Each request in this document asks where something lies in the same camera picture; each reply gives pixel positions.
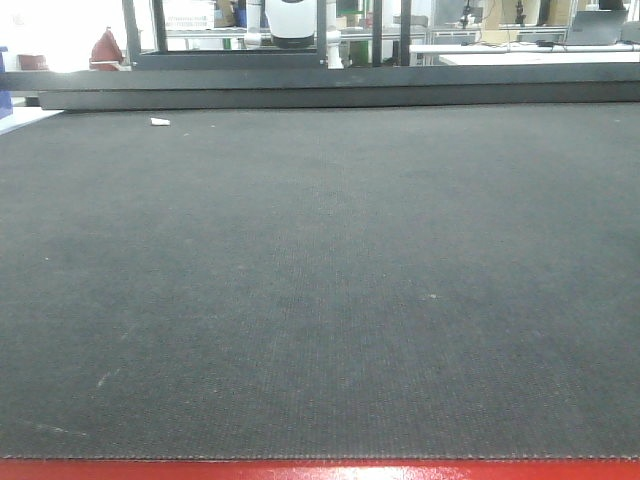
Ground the black woven table mat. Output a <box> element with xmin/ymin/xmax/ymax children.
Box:
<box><xmin>1</xmin><ymin>103</ymin><xmax>639</xmax><ymax>459</ymax></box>

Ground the white paper scrap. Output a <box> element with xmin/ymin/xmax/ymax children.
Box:
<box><xmin>150</xmin><ymin>117</ymin><xmax>171</xmax><ymax>126</ymax></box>

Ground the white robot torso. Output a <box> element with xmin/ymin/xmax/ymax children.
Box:
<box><xmin>265</xmin><ymin>0</ymin><xmax>316</xmax><ymax>49</ymax></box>

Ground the dark red bag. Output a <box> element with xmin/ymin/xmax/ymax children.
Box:
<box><xmin>89</xmin><ymin>27</ymin><xmax>124</xmax><ymax>71</ymax></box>

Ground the white background desk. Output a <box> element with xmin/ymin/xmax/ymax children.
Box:
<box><xmin>409</xmin><ymin>43</ymin><xmax>639</xmax><ymax>66</ymax></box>

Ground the blue bin at left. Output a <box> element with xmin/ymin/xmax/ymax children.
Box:
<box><xmin>0</xmin><ymin>46</ymin><xmax>13</xmax><ymax>119</ymax></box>

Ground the grey laptop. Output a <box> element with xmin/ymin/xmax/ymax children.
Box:
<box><xmin>565</xmin><ymin>10</ymin><xmax>628</xmax><ymax>46</ymax></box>

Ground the black metal frame rack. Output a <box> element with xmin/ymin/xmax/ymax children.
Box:
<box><xmin>121</xmin><ymin>0</ymin><xmax>413</xmax><ymax>71</ymax></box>

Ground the black rear table rail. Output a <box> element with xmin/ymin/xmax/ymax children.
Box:
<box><xmin>1</xmin><ymin>63</ymin><xmax>639</xmax><ymax>111</ymax></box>

